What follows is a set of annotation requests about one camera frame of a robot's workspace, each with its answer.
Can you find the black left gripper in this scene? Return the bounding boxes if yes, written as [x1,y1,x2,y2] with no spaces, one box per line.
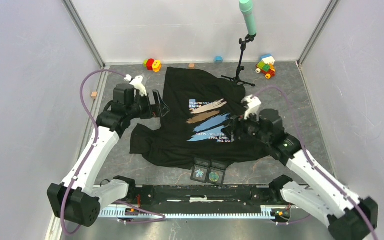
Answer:
[127,89,170,120]

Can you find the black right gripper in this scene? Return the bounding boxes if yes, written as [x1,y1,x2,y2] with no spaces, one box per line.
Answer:
[220,106,271,145]

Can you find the black printed t-shirt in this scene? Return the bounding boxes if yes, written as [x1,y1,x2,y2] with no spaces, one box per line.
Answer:
[129,67,269,170]

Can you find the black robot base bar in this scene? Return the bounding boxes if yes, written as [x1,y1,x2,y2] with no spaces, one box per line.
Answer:
[124,184,289,214]

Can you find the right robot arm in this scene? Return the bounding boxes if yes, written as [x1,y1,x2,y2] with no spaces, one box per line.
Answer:
[222,109,379,240]

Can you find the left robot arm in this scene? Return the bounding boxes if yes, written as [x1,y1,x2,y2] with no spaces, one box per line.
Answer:
[47,83,170,227]

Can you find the round green brooch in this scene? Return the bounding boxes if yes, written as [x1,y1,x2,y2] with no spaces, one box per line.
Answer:
[208,171,220,183]

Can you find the red yellow green stacking toy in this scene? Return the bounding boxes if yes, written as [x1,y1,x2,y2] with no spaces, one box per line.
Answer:
[142,58,162,73]

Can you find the blue arch block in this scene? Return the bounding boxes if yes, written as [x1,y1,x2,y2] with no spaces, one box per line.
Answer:
[213,55,224,64]

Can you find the colourful toy block train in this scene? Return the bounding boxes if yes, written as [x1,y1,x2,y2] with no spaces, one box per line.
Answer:
[255,54,276,80]

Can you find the black microphone tripod stand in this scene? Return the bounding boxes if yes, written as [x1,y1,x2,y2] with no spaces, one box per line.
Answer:
[221,34,257,87]

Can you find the mint green microphone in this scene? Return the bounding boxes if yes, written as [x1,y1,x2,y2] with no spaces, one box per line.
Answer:
[239,0,257,36]

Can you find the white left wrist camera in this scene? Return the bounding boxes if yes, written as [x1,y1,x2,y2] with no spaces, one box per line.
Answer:
[124,74,148,97]

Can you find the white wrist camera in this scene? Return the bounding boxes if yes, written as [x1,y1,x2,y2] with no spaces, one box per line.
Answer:
[124,74,148,97]
[241,95,262,120]

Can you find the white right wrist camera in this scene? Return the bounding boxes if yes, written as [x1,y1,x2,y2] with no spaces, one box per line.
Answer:
[241,95,262,120]

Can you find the wooden cube on rail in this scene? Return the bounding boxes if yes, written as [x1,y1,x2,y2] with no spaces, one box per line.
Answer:
[91,91,98,100]

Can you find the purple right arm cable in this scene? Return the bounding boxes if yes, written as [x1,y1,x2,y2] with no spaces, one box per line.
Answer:
[251,85,379,240]

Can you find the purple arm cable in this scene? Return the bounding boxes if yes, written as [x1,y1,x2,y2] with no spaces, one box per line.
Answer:
[60,69,167,236]
[251,85,379,240]

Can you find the white toothed cable rail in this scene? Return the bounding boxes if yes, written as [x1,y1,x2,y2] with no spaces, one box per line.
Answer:
[98,204,276,220]

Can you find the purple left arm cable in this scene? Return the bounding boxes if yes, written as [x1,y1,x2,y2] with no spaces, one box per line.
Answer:
[60,69,167,236]

